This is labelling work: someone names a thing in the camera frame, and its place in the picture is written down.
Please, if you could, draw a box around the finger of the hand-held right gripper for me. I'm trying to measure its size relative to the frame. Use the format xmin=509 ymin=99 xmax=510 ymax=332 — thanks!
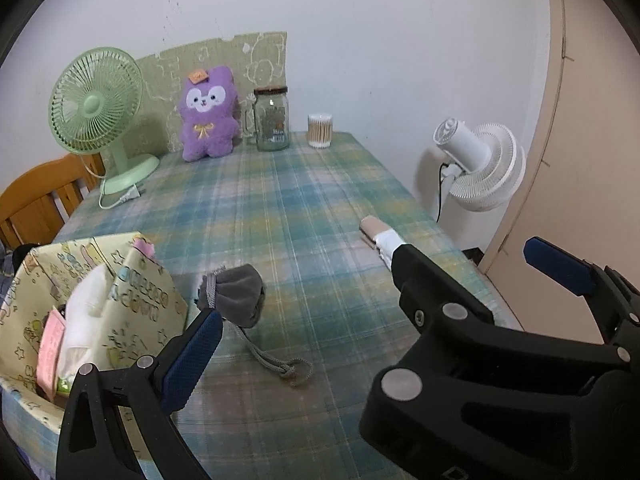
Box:
xmin=524 ymin=236 xmax=640 ymax=353
xmin=359 ymin=244 xmax=632 ymax=480

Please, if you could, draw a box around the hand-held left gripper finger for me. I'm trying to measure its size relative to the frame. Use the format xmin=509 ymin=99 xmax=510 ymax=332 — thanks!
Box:
xmin=56 ymin=307 xmax=224 ymax=480

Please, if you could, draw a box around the grey drawstring pouch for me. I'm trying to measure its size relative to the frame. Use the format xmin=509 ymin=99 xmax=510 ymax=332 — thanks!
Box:
xmin=194 ymin=263 xmax=312 ymax=388

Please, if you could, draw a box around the yellow cartoon fabric storage box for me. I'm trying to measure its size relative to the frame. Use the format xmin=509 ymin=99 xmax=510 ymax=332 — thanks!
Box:
xmin=0 ymin=231 xmax=189 ymax=443

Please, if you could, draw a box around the white soft tissue pack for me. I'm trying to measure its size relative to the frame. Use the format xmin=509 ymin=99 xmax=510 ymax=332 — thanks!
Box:
xmin=58 ymin=263 xmax=112 ymax=379

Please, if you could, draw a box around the pink packet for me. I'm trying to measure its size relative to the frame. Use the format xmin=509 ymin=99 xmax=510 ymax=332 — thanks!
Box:
xmin=36 ymin=309 xmax=69 ymax=404

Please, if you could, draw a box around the beige door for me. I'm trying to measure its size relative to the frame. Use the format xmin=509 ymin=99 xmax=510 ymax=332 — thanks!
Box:
xmin=479 ymin=0 xmax=640 ymax=332

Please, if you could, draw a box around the white and beige rolled cloth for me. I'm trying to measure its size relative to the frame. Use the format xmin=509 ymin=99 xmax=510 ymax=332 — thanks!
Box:
xmin=359 ymin=215 xmax=409 ymax=266

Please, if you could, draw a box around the white standing fan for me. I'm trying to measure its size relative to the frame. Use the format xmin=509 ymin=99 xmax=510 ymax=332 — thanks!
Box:
xmin=432 ymin=117 xmax=527 ymax=213

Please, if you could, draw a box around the black cloth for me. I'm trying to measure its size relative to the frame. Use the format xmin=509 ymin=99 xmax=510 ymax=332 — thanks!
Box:
xmin=12 ymin=243 xmax=39 ymax=267

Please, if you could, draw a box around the purple plush toy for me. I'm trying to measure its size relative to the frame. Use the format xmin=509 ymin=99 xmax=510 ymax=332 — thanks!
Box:
xmin=178 ymin=65 xmax=240 ymax=163

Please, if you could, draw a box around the wooden chair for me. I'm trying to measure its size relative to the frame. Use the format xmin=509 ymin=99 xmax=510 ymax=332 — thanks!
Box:
xmin=0 ymin=153 xmax=109 ymax=252

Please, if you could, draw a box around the glass jar with brown lid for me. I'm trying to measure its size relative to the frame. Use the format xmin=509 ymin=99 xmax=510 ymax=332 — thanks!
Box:
xmin=242 ymin=86 xmax=291 ymax=153

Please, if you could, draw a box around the cotton swab tub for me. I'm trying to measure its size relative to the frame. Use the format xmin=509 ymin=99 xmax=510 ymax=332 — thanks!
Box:
xmin=306 ymin=113 xmax=334 ymax=150

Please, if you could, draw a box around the green desk fan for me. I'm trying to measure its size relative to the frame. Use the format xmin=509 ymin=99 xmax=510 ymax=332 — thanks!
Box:
xmin=48 ymin=46 xmax=161 ymax=196

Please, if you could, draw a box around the black fan cable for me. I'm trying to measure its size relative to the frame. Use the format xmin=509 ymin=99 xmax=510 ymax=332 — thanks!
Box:
xmin=437 ymin=162 xmax=451 ymax=224

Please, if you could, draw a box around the green fan power cord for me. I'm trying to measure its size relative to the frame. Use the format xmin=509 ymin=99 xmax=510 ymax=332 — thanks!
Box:
xmin=98 ymin=180 xmax=146 ymax=210

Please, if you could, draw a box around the green patterned wall sheet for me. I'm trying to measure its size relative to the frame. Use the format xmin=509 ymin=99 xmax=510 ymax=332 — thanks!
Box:
xmin=135 ymin=31 xmax=290 ymax=157

